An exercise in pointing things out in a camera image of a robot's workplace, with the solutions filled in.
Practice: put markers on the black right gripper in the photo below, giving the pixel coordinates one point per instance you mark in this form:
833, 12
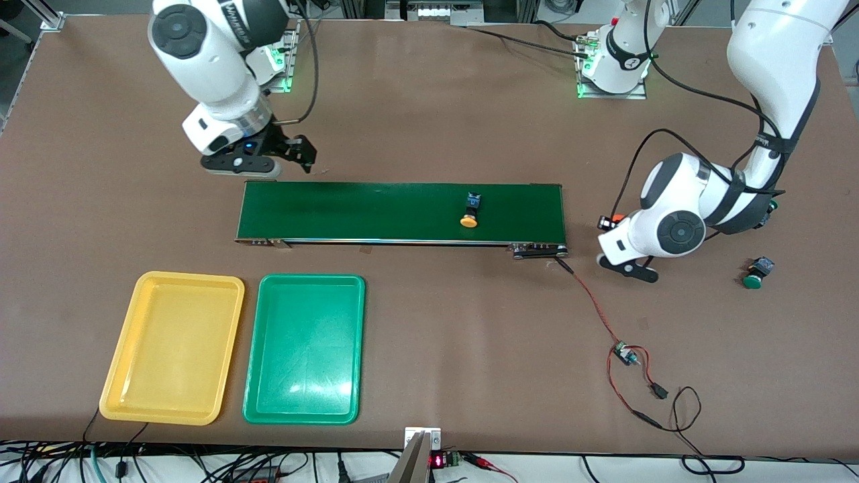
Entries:
280, 143

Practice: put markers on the yellow push button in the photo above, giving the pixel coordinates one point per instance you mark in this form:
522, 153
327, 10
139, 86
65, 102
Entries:
469, 220

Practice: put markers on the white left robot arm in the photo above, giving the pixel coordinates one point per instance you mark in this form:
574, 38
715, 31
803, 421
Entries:
772, 54

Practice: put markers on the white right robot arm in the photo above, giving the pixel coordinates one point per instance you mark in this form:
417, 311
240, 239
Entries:
201, 60

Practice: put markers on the green conveyor belt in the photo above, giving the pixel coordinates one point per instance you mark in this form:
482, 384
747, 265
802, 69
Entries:
376, 211

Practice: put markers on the small green controller board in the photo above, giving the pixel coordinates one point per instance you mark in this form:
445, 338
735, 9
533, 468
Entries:
624, 353

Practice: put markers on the white light fixture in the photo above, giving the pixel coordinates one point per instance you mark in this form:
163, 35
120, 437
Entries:
436, 12

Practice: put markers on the green plastic tray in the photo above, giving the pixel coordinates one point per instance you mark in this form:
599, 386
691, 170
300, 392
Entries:
305, 362

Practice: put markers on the yellow plastic tray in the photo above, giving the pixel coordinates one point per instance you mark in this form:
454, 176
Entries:
174, 349

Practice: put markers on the red clip lead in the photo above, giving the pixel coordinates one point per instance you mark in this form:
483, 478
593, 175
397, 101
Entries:
480, 460

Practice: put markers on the red digit display module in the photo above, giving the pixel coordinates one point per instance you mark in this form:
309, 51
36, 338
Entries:
437, 461

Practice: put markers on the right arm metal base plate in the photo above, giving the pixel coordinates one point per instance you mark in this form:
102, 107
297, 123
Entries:
292, 74

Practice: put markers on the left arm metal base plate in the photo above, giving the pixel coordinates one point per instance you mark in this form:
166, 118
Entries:
611, 96

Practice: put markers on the aluminium frame profile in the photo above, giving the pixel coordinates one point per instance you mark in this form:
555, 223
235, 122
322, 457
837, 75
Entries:
684, 10
362, 8
510, 10

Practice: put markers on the grey metal camera stand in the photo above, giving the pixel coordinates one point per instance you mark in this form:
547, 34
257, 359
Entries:
413, 463

